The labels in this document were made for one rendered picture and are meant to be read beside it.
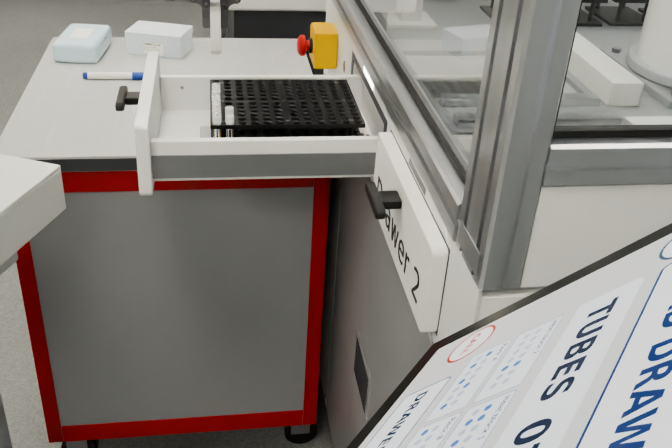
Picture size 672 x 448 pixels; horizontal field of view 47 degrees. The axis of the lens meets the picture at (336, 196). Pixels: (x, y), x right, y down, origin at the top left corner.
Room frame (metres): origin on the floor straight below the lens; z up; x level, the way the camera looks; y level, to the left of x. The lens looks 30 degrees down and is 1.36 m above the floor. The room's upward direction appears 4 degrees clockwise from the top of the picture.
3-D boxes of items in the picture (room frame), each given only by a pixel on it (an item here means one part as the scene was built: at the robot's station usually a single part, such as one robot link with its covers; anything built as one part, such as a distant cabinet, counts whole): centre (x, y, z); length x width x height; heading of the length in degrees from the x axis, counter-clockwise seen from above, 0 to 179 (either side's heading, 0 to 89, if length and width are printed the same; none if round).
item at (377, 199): (0.79, -0.06, 0.91); 0.07 x 0.04 x 0.01; 10
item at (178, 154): (1.09, 0.08, 0.86); 0.40 x 0.26 x 0.06; 100
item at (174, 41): (1.66, 0.42, 0.79); 0.13 x 0.09 x 0.05; 84
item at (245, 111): (1.09, 0.09, 0.87); 0.22 x 0.18 x 0.06; 100
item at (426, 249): (0.80, -0.08, 0.87); 0.29 x 0.02 x 0.11; 10
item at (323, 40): (1.43, 0.05, 0.88); 0.07 x 0.05 x 0.07; 10
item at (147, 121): (1.05, 0.29, 0.87); 0.29 x 0.02 x 0.11; 10
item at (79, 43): (1.62, 0.58, 0.78); 0.15 x 0.10 x 0.04; 4
